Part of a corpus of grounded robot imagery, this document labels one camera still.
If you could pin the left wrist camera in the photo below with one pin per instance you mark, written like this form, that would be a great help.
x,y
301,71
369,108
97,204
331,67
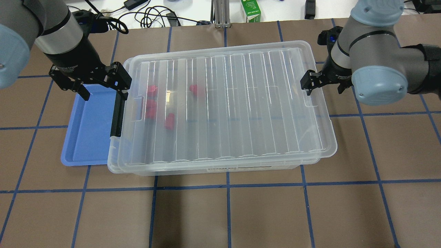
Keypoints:
x,y
90,22

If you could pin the aluminium frame post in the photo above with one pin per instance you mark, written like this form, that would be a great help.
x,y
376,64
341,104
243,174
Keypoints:
x,y
220,13

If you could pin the green white carton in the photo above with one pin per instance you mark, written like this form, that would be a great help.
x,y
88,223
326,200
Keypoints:
x,y
250,11

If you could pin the clear plastic storage box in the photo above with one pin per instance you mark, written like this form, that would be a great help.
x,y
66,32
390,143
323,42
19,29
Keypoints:
x,y
206,162

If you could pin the black power adapter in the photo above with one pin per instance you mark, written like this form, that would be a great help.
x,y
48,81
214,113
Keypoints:
x,y
132,4

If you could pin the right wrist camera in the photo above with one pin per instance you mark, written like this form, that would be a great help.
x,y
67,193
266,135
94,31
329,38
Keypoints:
x,y
328,37

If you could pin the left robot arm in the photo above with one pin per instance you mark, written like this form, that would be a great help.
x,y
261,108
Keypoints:
x,y
51,26

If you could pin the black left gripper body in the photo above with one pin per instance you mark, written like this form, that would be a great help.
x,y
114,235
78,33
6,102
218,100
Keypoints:
x,y
78,58

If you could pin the clear plastic box lid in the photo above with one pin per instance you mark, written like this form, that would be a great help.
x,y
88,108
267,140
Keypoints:
x,y
227,103

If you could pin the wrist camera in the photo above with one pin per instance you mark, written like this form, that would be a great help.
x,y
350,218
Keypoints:
x,y
328,37
90,22

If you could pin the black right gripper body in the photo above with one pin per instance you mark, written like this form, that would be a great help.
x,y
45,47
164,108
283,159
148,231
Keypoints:
x,y
336,73

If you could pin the blue plastic tray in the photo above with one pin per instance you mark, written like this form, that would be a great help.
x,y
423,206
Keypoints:
x,y
87,138

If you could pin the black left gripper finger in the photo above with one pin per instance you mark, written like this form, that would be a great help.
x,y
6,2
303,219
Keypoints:
x,y
121,88
82,91

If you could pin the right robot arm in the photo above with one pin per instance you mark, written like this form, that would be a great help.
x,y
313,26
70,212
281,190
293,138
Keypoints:
x,y
365,55

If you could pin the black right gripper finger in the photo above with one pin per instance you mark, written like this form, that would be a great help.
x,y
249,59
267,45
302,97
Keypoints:
x,y
341,88
309,88

